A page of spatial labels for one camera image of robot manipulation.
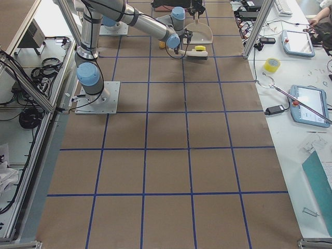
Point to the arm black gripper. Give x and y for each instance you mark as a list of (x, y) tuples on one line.
[(178, 48), (196, 5)]

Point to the beige plastic dustpan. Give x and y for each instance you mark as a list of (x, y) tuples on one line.
[(201, 33)]

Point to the beige hand brush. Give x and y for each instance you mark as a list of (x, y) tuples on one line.
[(192, 54)]

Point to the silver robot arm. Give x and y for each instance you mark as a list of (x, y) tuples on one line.
[(112, 19), (173, 14)]

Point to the yellow sponge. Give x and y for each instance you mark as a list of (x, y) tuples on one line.
[(200, 48)]

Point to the yellow potato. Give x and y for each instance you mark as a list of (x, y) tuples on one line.
[(162, 45)]

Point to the yellow tape roll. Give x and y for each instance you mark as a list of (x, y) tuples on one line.
[(271, 65)]

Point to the far teach pendant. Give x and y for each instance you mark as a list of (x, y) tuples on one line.
[(297, 43)]

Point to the teach pendant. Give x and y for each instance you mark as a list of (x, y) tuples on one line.
[(313, 97), (297, 43)]

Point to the black power adapter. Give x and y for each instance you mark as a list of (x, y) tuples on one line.
[(273, 110)]

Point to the near teach pendant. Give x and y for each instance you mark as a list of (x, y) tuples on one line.
[(313, 97)]

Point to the grey metal box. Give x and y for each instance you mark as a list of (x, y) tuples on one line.
[(33, 38)]

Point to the teal folder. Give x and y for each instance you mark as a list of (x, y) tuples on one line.
[(317, 177)]

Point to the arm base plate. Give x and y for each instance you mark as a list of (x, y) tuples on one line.
[(119, 29), (106, 103)]

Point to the aluminium frame post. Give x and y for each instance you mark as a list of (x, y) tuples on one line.
[(261, 18)]

